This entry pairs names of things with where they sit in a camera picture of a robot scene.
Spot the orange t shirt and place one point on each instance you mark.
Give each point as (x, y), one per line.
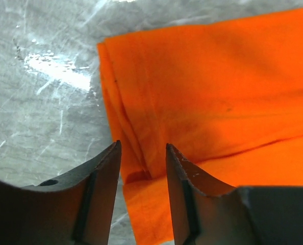
(228, 95)

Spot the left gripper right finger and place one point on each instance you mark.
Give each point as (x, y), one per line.
(205, 210)

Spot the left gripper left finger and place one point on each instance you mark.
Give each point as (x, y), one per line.
(73, 208)

